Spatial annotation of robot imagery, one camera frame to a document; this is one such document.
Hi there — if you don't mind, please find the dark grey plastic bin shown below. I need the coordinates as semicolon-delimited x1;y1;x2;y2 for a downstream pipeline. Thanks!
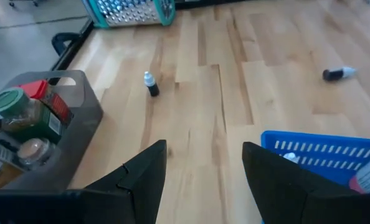
0;69;104;191

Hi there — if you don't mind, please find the blue plastic basket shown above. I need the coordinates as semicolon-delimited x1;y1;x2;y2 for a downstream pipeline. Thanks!
260;130;370;190

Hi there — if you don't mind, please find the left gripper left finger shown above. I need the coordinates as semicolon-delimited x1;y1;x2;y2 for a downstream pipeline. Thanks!
0;139;168;224

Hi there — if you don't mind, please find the teal-framed metal box grater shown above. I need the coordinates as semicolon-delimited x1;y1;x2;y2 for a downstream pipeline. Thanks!
81;0;176;29

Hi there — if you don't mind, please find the red-lidded spice tin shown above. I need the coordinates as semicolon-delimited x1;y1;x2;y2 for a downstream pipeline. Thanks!
18;79;75;125

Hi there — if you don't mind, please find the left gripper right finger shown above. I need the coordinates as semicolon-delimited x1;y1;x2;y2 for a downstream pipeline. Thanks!
242;141;370;224

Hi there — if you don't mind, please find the green-lidded spice jar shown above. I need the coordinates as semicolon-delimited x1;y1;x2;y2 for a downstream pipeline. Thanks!
0;87;64;144

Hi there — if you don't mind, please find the small glass sprinkles jar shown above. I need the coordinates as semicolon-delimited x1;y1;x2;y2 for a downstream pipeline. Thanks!
16;137;57;170

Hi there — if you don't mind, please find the small black food colouring bottle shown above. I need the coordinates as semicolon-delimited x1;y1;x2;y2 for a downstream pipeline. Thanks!
143;71;160;98
321;66;358;82

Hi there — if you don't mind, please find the black table clamp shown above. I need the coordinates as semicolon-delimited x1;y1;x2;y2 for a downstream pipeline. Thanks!
51;32;82;57

